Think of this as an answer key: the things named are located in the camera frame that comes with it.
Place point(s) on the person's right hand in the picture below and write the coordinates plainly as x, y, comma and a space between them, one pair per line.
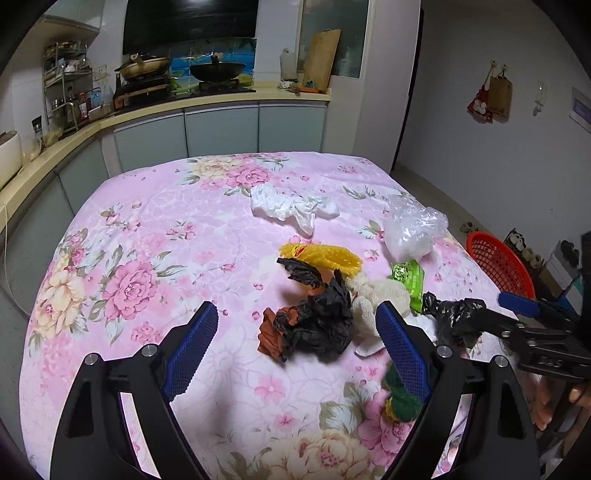
545, 406

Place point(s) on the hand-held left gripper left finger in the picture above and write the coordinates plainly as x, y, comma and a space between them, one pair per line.
194, 350

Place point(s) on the black gas stove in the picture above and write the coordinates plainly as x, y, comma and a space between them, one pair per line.
138, 90

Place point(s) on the small black plastic bag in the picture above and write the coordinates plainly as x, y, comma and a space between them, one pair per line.
450, 314

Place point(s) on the beige slippers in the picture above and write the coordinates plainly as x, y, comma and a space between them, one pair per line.
469, 226

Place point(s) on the large black plastic bag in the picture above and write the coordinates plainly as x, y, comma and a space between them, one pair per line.
323, 318

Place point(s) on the black shoe rack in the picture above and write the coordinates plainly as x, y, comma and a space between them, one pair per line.
524, 251

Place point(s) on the red hanging bag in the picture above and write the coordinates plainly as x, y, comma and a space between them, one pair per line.
478, 104

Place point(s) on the black wok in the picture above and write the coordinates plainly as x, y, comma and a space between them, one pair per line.
217, 71

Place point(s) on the white plastic bag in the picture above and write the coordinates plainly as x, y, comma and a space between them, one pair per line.
277, 205

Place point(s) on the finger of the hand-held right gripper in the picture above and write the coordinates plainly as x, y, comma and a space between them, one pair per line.
517, 303
498, 326

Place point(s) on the red plastic basket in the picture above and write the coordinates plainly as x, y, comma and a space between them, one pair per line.
498, 263

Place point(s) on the yellow foam net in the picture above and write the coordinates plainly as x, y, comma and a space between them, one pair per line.
332, 258

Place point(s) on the black range hood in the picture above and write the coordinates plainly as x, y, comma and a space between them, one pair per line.
184, 23

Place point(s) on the pink floral blanket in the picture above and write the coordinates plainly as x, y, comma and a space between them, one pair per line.
161, 230

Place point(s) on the wooden cutting board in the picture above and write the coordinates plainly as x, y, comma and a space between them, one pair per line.
321, 60

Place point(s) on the frosted glass window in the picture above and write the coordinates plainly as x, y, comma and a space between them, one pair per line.
351, 37

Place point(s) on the metal spice rack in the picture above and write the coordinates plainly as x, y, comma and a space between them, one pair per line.
69, 69

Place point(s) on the green yellow mesh scrap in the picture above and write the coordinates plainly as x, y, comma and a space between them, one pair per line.
401, 408

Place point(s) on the white plastic jug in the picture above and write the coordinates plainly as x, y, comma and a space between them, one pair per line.
287, 64

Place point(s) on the white rice cooker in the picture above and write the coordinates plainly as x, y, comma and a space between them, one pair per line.
9, 157

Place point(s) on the golden frying pan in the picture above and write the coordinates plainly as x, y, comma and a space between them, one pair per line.
143, 67

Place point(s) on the grey wall cabinet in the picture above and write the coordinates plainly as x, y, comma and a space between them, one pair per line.
69, 14

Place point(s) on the clear plastic bag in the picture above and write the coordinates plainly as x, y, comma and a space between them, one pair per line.
411, 235

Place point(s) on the kitchen counter with grey cabinets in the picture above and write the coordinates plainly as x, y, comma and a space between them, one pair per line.
221, 129

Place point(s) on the green snack packet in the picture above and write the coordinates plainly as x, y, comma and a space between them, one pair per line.
408, 277

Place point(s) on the cream cloth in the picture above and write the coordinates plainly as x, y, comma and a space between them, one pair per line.
383, 290

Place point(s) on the orange cloth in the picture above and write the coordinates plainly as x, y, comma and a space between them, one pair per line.
270, 337

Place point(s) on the orange kitchen tool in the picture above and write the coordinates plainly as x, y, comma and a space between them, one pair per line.
310, 86

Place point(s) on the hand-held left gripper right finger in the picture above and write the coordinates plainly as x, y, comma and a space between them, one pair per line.
401, 350

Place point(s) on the brown paper bag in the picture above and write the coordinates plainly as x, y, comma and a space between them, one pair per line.
501, 97

